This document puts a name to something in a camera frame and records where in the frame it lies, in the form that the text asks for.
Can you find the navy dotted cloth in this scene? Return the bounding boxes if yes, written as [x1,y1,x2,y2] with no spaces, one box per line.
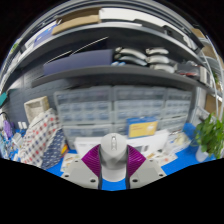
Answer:
[39,128,68,171]

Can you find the green plant in white pot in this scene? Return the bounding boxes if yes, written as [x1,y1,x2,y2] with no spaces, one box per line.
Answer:
[193,113,224,163]

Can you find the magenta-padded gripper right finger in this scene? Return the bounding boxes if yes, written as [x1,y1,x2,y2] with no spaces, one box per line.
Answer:
[125,145,167,190]

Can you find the red blue checked cloth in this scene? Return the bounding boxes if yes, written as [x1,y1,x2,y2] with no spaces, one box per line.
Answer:
[18,108,63,168]

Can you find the dark grey pegboard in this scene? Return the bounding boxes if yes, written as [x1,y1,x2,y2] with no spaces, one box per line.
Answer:
[6,64,58,128]

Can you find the grey shelf unit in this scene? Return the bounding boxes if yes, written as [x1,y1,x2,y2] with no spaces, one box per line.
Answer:
[0,3,224,101]

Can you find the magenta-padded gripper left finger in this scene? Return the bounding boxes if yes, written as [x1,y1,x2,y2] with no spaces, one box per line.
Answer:
[61,144,103,190]

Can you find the white computer mouse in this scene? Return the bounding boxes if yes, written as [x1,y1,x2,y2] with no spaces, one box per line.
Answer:
[99,133,129,183]

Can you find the white woven basket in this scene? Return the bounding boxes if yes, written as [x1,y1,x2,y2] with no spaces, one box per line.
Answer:
[23,95,51,124]

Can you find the grey clear drawer cabinet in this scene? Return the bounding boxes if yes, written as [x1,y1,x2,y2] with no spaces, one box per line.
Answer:
[164,88,194,133]
[112,84,168,134]
[53,85,115,141]

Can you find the yellow blue box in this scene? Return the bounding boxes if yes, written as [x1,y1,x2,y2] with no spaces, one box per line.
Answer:
[126,117,159,139]

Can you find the white keyboard box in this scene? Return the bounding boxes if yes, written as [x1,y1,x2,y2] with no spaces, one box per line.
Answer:
[73,129,171,158]

